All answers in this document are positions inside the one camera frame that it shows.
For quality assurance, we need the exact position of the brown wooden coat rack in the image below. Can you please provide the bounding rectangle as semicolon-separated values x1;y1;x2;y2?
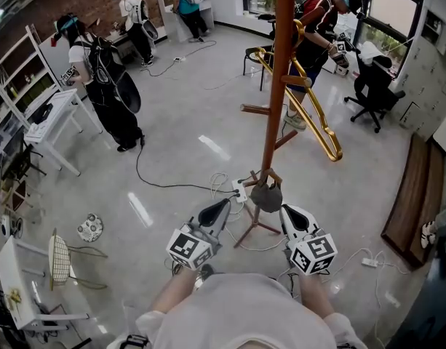
233;0;314;249

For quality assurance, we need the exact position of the white table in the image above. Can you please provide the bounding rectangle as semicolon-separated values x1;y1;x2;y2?
23;88;104;177

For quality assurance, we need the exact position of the white locker cabinet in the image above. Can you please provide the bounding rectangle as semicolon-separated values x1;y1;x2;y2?
396;4;446;142

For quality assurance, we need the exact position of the black framed window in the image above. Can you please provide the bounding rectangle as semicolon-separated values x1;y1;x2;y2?
353;0;427;76

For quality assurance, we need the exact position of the small wooden chair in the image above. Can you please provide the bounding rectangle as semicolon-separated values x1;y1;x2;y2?
0;147;48;214

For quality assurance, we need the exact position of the white cloth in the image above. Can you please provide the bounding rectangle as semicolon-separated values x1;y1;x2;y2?
358;41;384;67

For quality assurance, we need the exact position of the gold clothes hanger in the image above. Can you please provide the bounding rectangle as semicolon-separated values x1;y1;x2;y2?
253;18;344;162

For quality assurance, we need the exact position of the round patterned cushion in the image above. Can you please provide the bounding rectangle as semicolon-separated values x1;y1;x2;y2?
76;212;105;243

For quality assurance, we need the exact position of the person's white shirt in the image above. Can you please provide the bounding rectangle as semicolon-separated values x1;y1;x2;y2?
105;273;369;349

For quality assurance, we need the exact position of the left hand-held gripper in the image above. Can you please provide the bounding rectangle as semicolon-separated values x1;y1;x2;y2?
166;198;232;270

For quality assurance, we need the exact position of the gold ornament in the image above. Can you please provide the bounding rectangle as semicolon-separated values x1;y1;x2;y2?
5;286;24;311

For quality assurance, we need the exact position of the black device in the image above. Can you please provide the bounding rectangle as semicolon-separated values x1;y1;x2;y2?
31;103;55;125

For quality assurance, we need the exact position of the white floor cable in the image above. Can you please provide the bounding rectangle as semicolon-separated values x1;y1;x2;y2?
330;247;411;345

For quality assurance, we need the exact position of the white round device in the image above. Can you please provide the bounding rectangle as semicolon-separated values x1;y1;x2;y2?
0;214;13;240

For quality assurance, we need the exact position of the white coiled cable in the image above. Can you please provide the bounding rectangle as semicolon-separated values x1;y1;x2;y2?
209;172;230;199

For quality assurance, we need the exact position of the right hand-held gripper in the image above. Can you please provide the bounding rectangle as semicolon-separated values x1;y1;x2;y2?
279;204;338;276

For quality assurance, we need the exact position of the gold wire chair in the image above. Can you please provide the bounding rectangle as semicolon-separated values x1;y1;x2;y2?
47;227;109;292

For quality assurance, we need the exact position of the black floor cable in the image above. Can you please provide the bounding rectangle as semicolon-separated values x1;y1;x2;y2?
135;135;242;198

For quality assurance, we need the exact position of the black office chair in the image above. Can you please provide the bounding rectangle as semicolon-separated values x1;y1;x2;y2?
344;51;407;134

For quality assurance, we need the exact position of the brown wooden bench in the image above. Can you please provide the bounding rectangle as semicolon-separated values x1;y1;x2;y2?
381;132;446;268

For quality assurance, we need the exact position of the white shelf rack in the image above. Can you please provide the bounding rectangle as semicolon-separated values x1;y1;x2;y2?
0;25;63;196

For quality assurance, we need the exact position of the grey cap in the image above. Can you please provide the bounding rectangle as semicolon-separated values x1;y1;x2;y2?
250;181;284;214

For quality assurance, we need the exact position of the person's left forearm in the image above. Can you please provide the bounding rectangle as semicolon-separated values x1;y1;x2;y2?
148;266;200;318

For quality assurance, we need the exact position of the person's black shoe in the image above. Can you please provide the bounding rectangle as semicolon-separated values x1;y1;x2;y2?
197;263;217;281

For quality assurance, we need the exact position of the person's right forearm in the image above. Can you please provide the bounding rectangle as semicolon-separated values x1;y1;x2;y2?
298;273;336;319

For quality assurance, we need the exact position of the black round stool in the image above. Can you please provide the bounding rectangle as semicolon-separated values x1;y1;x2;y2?
243;44;275;92

